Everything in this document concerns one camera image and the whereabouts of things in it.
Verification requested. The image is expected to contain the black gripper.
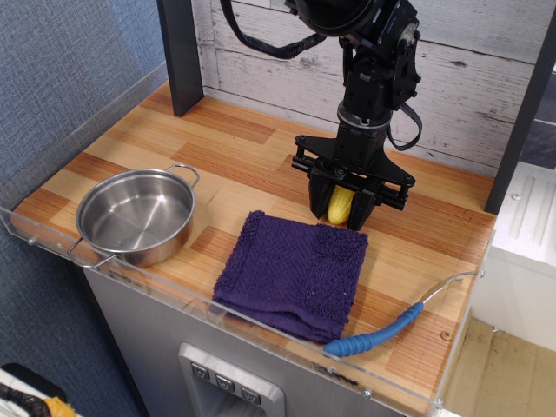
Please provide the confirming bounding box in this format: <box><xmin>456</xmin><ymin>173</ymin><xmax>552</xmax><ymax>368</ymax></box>
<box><xmin>292</xmin><ymin>113</ymin><xmax>415</xmax><ymax>230</ymax></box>

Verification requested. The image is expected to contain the yellow toy corn cob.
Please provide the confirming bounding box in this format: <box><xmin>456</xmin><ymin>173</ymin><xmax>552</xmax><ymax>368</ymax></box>
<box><xmin>328</xmin><ymin>186</ymin><xmax>354</xmax><ymax>225</ymax></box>

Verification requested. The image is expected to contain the purple towel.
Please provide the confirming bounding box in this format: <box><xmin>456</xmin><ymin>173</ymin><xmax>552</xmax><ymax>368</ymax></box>
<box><xmin>213</xmin><ymin>210</ymin><xmax>368</xmax><ymax>343</ymax></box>

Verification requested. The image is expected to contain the small steel pot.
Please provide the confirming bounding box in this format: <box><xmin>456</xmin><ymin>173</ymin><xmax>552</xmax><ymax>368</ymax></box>
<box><xmin>68</xmin><ymin>163</ymin><xmax>201</xmax><ymax>268</ymax></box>

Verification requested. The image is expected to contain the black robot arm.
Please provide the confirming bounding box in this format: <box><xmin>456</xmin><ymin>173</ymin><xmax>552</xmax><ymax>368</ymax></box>
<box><xmin>221</xmin><ymin>1</ymin><xmax>422</xmax><ymax>230</ymax></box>

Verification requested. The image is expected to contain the silver dispenser button panel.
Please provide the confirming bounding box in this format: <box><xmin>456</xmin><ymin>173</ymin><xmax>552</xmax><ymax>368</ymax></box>
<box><xmin>178</xmin><ymin>342</ymin><xmax>286</xmax><ymax>416</ymax></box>

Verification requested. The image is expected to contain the blue handled spoon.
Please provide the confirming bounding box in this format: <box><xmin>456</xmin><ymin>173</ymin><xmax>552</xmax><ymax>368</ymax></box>
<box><xmin>321</xmin><ymin>271</ymin><xmax>479</xmax><ymax>359</ymax></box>

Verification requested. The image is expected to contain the clear acrylic guard rail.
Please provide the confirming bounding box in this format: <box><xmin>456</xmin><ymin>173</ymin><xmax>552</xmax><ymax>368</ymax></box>
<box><xmin>1</xmin><ymin>210</ymin><xmax>473</xmax><ymax>416</ymax></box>

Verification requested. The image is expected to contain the dark right frame post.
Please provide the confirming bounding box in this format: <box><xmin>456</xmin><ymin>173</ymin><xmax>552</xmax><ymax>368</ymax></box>
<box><xmin>484</xmin><ymin>11</ymin><xmax>555</xmax><ymax>215</ymax></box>

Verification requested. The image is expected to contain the black braided cable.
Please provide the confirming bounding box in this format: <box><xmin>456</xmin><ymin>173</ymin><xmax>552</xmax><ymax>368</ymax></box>
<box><xmin>0</xmin><ymin>381</ymin><xmax>51</xmax><ymax>417</ymax></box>

